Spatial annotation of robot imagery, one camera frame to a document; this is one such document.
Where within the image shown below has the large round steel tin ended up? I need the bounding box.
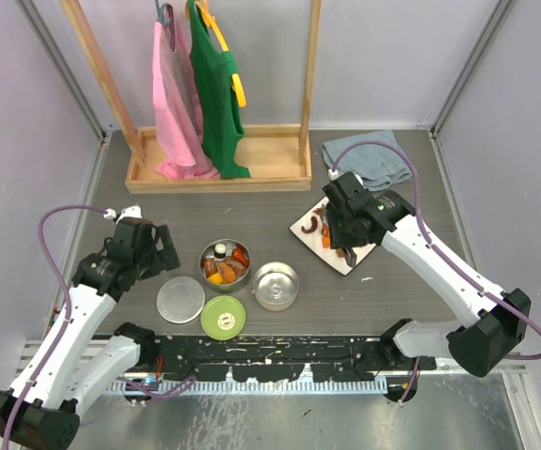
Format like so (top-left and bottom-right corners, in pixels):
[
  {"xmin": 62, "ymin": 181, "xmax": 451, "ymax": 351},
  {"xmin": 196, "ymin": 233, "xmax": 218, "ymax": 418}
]
[{"xmin": 199, "ymin": 239, "xmax": 252, "ymax": 293}]

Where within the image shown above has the green shirt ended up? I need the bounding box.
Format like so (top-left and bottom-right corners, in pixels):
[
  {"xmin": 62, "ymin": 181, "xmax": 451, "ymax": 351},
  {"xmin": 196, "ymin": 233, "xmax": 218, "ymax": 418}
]
[{"xmin": 189, "ymin": 4, "xmax": 252, "ymax": 180}]

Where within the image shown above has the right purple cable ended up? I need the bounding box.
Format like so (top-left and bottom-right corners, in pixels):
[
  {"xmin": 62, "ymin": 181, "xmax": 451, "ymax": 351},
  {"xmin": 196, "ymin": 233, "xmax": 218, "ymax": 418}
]
[{"xmin": 330, "ymin": 142, "xmax": 541, "ymax": 404}]

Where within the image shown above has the food pile on plate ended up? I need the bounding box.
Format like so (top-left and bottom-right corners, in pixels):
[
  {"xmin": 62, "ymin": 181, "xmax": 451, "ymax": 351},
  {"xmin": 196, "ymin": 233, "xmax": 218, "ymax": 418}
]
[{"xmin": 293, "ymin": 200, "xmax": 344, "ymax": 260}]

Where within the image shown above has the yellow food piece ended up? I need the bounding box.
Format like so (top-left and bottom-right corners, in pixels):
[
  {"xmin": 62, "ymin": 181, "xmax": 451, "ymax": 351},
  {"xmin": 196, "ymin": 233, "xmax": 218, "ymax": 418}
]
[{"xmin": 207, "ymin": 273, "xmax": 223, "ymax": 285}]

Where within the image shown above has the small steel bowl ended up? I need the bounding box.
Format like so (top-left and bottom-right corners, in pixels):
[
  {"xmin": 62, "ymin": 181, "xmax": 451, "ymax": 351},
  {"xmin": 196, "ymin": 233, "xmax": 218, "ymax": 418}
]
[{"xmin": 253, "ymin": 262, "xmax": 299, "ymax": 312}]

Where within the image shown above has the brown sausage piece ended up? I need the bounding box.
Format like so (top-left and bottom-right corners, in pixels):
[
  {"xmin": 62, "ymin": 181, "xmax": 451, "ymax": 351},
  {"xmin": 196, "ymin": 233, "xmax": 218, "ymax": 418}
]
[{"xmin": 203, "ymin": 257, "xmax": 218, "ymax": 278}]

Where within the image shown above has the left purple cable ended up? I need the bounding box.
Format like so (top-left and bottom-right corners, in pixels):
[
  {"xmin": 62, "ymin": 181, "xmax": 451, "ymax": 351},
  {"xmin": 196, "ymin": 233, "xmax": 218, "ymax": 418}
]
[{"xmin": 0, "ymin": 204, "xmax": 198, "ymax": 446}]

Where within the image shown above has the folded blue towel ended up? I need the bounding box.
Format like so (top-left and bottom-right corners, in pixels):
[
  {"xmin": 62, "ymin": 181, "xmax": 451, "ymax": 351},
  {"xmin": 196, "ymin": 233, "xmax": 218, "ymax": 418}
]
[{"xmin": 321, "ymin": 130, "xmax": 413, "ymax": 192}]

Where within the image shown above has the white square plate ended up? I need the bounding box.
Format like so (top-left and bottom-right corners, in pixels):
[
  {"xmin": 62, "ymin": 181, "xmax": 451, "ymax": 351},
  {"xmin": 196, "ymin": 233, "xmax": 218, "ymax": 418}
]
[{"xmin": 290, "ymin": 197, "xmax": 376, "ymax": 276}]

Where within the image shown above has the grey clothes hanger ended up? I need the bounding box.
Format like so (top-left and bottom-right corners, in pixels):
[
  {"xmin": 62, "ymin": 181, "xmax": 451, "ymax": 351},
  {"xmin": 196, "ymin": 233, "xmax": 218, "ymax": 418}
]
[{"xmin": 155, "ymin": 0, "xmax": 178, "ymax": 53}]

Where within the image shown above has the brown meat chunk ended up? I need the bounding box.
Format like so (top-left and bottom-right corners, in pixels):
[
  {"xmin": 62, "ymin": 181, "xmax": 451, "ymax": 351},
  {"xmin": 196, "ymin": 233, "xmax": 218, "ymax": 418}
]
[{"xmin": 225, "ymin": 257, "xmax": 248, "ymax": 278}]

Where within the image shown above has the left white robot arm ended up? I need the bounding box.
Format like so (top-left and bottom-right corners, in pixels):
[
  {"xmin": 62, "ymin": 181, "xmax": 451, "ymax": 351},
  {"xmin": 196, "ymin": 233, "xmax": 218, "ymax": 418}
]
[{"xmin": 0, "ymin": 217, "xmax": 180, "ymax": 449}]

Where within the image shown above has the yellow clothes hanger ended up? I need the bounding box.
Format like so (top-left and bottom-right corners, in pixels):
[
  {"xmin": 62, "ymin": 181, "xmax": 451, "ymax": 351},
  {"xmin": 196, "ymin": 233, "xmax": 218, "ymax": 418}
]
[{"xmin": 185, "ymin": 1, "xmax": 247, "ymax": 108}]

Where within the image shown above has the round steel lid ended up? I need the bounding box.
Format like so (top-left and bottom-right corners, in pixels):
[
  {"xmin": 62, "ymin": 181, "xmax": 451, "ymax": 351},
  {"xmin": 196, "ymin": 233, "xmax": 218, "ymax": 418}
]
[{"xmin": 156, "ymin": 276, "xmax": 206, "ymax": 324}]

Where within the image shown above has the wooden clothes rack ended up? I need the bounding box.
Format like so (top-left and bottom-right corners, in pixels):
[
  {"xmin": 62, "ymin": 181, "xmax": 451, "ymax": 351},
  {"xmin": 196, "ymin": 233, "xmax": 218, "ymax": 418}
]
[{"xmin": 61, "ymin": 1, "xmax": 322, "ymax": 194}]

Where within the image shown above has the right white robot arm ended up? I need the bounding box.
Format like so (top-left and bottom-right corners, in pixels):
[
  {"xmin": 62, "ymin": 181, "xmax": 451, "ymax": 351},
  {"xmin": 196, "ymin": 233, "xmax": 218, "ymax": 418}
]
[{"xmin": 323, "ymin": 172, "xmax": 532, "ymax": 377}]

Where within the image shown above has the red food piece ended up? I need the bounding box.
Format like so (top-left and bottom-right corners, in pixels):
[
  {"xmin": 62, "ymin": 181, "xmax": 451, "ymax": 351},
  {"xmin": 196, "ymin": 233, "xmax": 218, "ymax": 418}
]
[{"xmin": 232, "ymin": 247, "xmax": 250, "ymax": 267}]

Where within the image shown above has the purple cable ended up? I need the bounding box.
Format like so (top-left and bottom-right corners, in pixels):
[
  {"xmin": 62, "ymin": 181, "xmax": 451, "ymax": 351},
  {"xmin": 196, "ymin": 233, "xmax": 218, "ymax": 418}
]
[
  {"xmin": 330, "ymin": 142, "xmax": 541, "ymax": 404},
  {"xmin": 0, "ymin": 204, "xmax": 198, "ymax": 446}
]

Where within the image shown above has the orange food piece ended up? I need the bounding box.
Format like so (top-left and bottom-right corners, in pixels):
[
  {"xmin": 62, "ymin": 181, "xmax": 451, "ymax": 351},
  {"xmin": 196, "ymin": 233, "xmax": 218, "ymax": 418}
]
[{"xmin": 219, "ymin": 262, "xmax": 238, "ymax": 285}]

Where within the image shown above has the pink shirt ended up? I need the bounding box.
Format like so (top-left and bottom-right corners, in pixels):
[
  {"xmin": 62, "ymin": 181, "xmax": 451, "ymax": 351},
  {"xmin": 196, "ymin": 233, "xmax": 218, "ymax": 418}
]
[{"xmin": 152, "ymin": 22, "xmax": 219, "ymax": 180}]

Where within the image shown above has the green round lid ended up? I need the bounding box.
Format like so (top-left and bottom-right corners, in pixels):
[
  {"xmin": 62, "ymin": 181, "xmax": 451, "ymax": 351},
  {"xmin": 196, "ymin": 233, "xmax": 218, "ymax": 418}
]
[{"xmin": 200, "ymin": 295, "xmax": 247, "ymax": 341}]

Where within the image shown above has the white cable duct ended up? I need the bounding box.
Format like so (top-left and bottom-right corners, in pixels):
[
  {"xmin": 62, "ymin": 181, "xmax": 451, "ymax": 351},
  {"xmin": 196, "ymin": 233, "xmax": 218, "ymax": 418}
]
[{"xmin": 110, "ymin": 374, "xmax": 389, "ymax": 396}]

